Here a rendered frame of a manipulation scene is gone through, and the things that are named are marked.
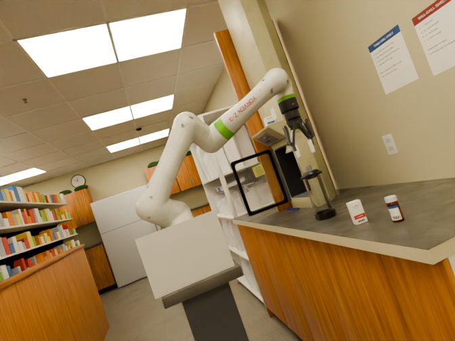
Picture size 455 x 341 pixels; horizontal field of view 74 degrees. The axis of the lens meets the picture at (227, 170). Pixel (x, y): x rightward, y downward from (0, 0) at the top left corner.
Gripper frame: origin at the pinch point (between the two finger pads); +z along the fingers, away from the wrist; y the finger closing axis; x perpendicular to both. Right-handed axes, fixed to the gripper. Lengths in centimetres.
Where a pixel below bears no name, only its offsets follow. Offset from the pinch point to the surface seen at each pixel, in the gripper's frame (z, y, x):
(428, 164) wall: 28, -55, 12
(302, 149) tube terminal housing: -1.0, -16.2, -32.6
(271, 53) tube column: -64, -19, -33
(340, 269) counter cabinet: 52, 15, 21
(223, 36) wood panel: -99, -8, -71
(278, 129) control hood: -17.1, -5.9, -32.6
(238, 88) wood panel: -59, -5, -70
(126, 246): 61, 169, -516
